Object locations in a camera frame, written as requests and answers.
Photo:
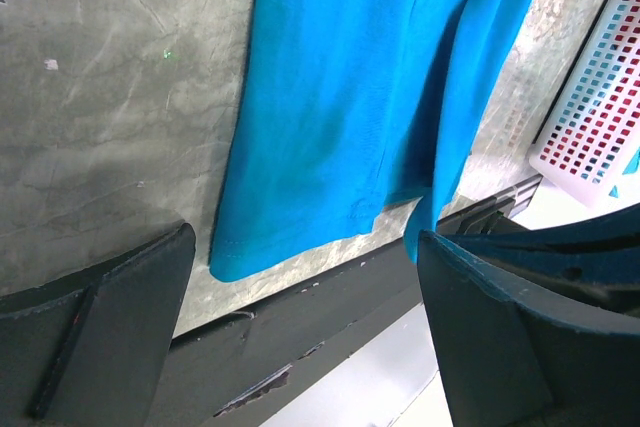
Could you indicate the teal blue t-shirt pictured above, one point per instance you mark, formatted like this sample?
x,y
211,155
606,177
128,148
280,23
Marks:
x,y
350,106

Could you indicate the white plastic laundry basket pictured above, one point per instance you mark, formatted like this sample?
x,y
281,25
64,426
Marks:
x,y
584,191

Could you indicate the aluminium frame rail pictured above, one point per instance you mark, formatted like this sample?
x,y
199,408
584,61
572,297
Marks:
x,y
521,195

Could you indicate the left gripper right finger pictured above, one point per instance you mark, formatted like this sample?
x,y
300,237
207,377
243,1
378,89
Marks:
x,y
513,353

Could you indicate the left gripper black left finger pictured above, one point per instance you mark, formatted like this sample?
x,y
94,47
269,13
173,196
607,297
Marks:
x,y
88,349

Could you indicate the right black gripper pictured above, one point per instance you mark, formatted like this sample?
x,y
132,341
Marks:
x,y
595,261

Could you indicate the black mounting beam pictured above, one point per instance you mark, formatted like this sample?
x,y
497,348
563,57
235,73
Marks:
x,y
242,368

